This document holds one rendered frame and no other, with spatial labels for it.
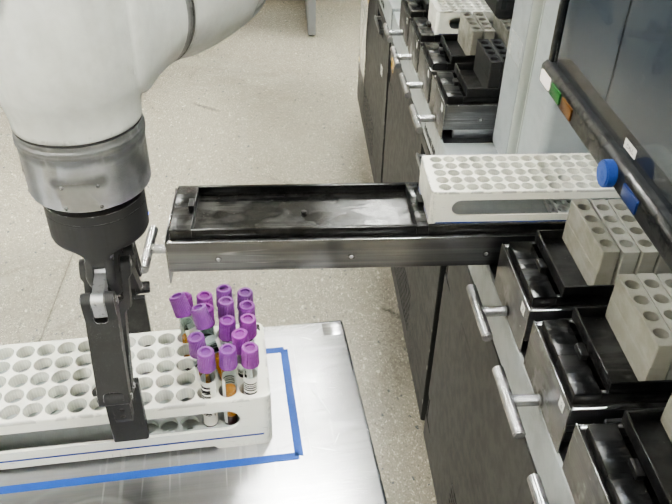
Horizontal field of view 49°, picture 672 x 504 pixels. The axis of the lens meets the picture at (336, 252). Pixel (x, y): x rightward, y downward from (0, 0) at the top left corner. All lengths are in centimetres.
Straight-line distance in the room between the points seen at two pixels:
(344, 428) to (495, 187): 43
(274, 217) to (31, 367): 42
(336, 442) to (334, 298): 144
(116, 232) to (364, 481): 31
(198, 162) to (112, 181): 227
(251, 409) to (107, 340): 16
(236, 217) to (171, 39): 52
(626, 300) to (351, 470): 35
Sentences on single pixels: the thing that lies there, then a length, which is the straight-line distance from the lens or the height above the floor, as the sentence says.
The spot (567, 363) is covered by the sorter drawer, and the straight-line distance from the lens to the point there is 83.
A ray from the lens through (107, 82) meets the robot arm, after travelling 50.
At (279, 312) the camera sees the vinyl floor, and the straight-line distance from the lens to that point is 209.
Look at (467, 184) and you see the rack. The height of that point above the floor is 86.
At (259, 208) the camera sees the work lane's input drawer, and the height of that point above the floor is 80.
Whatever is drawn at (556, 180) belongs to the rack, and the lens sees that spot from 104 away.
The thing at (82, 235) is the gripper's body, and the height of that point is 106.
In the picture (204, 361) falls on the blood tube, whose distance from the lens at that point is 63.
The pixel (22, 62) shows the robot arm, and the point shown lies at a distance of 50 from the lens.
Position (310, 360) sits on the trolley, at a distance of 78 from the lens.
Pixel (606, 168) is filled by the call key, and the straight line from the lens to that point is 83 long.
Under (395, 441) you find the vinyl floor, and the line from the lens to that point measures 178.
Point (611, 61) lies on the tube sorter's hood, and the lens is 89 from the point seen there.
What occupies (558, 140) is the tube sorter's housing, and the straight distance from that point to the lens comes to 113.
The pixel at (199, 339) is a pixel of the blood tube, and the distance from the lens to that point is 65.
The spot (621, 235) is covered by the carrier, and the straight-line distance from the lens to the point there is 93.
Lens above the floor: 137
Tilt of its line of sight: 36 degrees down
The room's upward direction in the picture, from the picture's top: 1 degrees clockwise
